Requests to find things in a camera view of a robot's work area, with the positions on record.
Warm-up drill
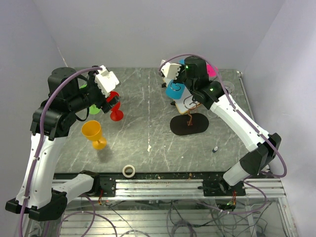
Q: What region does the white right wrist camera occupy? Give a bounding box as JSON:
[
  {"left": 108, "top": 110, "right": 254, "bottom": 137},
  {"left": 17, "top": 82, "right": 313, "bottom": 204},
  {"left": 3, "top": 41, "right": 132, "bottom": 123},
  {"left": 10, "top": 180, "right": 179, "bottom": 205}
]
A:
[{"left": 160, "top": 62, "right": 183, "bottom": 79}]

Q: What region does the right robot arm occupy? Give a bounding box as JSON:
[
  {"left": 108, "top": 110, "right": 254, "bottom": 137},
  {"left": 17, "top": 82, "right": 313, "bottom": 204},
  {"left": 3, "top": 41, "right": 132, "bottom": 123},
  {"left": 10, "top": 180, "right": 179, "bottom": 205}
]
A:
[{"left": 176, "top": 56, "right": 281, "bottom": 196}]

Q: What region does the yellow framed whiteboard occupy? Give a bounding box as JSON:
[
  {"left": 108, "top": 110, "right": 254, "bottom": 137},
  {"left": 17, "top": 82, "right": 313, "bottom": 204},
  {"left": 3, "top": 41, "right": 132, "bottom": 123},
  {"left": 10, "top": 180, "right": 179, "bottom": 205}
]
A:
[{"left": 162, "top": 77, "right": 201, "bottom": 115}]

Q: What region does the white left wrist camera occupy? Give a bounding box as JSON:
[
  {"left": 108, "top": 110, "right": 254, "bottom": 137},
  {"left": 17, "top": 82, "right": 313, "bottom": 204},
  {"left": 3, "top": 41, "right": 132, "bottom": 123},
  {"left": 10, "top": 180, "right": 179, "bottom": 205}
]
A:
[{"left": 95, "top": 65, "right": 119, "bottom": 98}]

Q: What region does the masking tape roll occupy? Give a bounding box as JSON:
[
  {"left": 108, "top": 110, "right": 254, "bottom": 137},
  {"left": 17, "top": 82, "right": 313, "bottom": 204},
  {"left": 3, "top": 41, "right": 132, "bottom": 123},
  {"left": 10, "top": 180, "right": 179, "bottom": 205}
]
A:
[{"left": 122, "top": 165, "right": 136, "bottom": 178}]

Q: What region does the blue plastic wine glass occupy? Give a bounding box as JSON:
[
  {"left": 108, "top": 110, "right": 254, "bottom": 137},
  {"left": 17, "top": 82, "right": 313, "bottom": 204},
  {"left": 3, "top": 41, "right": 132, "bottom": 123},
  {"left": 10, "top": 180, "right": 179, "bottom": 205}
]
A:
[{"left": 165, "top": 59, "right": 187, "bottom": 100}]

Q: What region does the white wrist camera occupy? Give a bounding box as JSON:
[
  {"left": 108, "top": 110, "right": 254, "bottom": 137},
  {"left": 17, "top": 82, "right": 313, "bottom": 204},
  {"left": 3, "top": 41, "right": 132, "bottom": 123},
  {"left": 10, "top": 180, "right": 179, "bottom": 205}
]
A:
[
  {"left": 95, "top": 65, "right": 119, "bottom": 98},
  {"left": 160, "top": 62, "right": 183, "bottom": 79}
]

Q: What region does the pink plastic wine glass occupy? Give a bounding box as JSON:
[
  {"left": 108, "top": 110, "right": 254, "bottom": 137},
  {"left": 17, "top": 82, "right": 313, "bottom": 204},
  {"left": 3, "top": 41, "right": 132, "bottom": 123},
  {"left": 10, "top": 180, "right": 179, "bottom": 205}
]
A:
[{"left": 206, "top": 64, "right": 218, "bottom": 77}]

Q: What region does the small white blue cap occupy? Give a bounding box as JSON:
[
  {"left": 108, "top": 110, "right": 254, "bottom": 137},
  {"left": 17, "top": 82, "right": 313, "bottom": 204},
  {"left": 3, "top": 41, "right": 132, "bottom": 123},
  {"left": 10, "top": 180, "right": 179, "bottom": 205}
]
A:
[{"left": 212, "top": 146, "right": 218, "bottom": 153}]

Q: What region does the aluminium front mounting rail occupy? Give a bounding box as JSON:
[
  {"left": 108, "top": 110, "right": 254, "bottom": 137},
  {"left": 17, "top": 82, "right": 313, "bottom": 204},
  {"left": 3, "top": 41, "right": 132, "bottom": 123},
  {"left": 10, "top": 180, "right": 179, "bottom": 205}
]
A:
[{"left": 50, "top": 171, "right": 284, "bottom": 202}]

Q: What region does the orange plastic wine glass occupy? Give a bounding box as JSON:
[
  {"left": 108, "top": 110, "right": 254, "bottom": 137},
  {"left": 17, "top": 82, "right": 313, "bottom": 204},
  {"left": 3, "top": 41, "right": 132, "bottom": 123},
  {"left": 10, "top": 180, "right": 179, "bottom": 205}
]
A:
[{"left": 81, "top": 120, "right": 107, "bottom": 150}]

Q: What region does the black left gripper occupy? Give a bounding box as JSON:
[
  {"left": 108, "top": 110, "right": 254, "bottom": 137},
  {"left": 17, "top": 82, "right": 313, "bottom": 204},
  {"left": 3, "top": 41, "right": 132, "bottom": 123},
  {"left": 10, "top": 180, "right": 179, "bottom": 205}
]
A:
[{"left": 68, "top": 65, "right": 121, "bottom": 113}]

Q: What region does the green plastic wine glass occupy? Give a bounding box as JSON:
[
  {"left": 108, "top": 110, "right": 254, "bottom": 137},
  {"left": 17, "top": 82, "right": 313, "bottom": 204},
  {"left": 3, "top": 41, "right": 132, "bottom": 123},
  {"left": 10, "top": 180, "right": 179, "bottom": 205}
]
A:
[{"left": 79, "top": 83, "right": 101, "bottom": 115}]

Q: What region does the red plastic wine glass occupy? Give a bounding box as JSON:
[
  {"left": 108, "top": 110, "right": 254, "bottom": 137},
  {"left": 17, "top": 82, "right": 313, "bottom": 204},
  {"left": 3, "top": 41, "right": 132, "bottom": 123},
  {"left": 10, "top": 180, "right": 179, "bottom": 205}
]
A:
[{"left": 106, "top": 91, "right": 124, "bottom": 121}]

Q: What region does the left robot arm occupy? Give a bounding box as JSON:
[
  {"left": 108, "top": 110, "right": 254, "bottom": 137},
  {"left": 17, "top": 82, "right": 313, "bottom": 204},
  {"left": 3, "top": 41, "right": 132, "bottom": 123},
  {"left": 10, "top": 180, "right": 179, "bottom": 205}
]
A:
[{"left": 5, "top": 66, "right": 119, "bottom": 222}]

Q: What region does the aluminium table edge rail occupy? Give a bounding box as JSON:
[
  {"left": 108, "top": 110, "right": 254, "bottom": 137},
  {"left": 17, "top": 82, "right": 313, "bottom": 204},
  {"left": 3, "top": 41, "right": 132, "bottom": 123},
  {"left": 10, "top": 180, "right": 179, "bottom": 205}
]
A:
[{"left": 237, "top": 71, "right": 254, "bottom": 119}]

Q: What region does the copper wire wine glass rack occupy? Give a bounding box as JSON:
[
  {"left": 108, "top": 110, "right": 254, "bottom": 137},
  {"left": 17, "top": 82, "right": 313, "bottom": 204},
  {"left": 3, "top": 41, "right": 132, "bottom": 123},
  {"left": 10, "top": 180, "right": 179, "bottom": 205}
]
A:
[{"left": 169, "top": 81, "right": 234, "bottom": 136}]

